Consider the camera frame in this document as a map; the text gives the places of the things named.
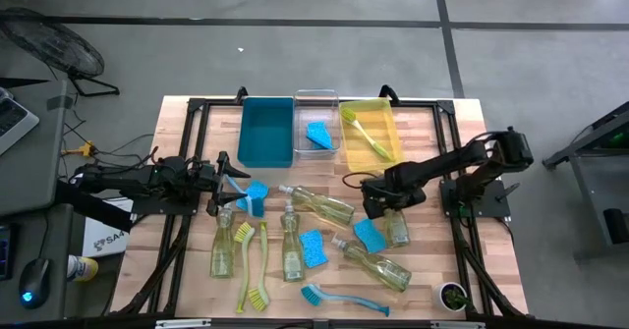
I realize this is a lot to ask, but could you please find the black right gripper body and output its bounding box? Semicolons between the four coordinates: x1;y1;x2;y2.
363;171;427;210

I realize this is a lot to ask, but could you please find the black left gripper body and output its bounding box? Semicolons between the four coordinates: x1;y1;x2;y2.
189;160;221;203

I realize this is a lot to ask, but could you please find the yellow-green soap bottle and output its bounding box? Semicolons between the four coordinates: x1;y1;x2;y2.
278;184;356;227
280;199;307;284
383;207;412;248
330;235;413;295
209;204;237;279

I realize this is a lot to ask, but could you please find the yellow translucent bin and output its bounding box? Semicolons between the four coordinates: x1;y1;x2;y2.
340;97;404;173

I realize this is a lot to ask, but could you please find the blue dish brush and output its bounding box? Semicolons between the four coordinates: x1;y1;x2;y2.
224;174;257;217
300;283;392;317

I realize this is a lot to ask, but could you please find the blue plastic bin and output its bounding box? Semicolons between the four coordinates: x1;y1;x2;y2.
237;96;295;169

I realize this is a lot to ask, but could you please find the clear plastic bin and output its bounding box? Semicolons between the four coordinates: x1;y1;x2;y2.
292;88;341;160

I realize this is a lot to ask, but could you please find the white cardboard box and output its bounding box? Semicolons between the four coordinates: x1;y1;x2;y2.
81;196;135;259

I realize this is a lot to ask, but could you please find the small white potted plant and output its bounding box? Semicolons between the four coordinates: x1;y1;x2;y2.
431;281;470;314

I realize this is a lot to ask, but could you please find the white yellow bottle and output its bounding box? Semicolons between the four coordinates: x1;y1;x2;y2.
66;253;100;283

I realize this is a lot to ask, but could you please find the dark grey side desk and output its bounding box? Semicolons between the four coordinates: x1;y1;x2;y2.
0;203;75;323

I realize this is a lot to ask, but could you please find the black computer mouse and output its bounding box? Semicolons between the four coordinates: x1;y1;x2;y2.
18;257;52;310

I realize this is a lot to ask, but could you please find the black metal cart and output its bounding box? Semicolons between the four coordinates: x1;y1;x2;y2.
542;100;629;261

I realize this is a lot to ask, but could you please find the grey laptop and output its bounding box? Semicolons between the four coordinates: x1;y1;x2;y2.
0;90;40;156

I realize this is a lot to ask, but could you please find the black floor fan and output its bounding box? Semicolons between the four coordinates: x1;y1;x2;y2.
0;7;122;98

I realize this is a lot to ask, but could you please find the dark keyboard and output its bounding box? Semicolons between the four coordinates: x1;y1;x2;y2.
0;223;15;282

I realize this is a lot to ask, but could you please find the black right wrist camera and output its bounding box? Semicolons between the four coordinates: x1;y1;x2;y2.
366;198;393;221

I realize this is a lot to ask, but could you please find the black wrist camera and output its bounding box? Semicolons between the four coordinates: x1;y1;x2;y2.
159;155;193;181
366;198;393;221

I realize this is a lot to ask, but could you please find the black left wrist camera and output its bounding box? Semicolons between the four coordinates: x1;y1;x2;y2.
159;155;193;181

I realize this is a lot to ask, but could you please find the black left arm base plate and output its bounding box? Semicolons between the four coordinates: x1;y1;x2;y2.
128;191;200;216

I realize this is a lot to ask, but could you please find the black aluminium table frame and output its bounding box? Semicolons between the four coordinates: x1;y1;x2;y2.
110;83;525;320

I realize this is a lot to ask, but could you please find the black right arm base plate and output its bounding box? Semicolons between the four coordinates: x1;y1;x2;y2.
439;179;521;218

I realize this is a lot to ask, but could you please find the yellow cable connector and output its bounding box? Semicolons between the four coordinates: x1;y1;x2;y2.
61;140;96;159

